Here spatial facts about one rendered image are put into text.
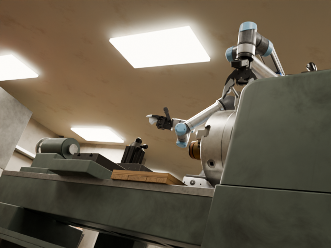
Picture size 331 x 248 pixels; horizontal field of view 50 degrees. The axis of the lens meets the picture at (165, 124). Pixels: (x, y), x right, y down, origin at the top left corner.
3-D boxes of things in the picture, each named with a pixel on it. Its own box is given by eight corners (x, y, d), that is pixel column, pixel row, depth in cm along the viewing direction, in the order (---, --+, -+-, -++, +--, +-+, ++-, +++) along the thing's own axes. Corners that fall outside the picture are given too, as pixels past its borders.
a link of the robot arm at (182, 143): (174, 140, 240) (178, 126, 245) (176, 147, 250) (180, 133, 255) (185, 143, 238) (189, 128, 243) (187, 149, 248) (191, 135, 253)
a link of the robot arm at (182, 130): (242, 98, 234) (179, 137, 229) (242, 106, 244) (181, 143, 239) (232, 85, 240) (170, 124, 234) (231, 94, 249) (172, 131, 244)
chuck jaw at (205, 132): (227, 140, 140) (212, 125, 132) (224, 152, 138) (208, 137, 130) (203, 141, 147) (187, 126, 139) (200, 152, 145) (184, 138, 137)
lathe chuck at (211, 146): (257, 196, 145) (264, 121, 152) (216, 186, 122) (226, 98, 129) (238, 195, 150) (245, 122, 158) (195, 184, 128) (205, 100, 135)
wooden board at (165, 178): (215, 214, 151) (217, 205, 153) (165, 183, 128) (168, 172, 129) (161, 206, 171) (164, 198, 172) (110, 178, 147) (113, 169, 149)
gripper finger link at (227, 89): (225, 102, 156) (240, 86, 155) (222, 98, 151) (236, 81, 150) (220, 98, 157) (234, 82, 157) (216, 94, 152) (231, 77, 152)
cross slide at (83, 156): (154, 196, 184) (157, 188, 185) (94, 162, 155) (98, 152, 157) (130, 193, 195) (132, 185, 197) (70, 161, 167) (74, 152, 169)
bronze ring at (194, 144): (219, 144, 151) (201, 145, 157) (208, 135, 145) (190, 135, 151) (214, 165, 147) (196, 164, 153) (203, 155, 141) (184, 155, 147)
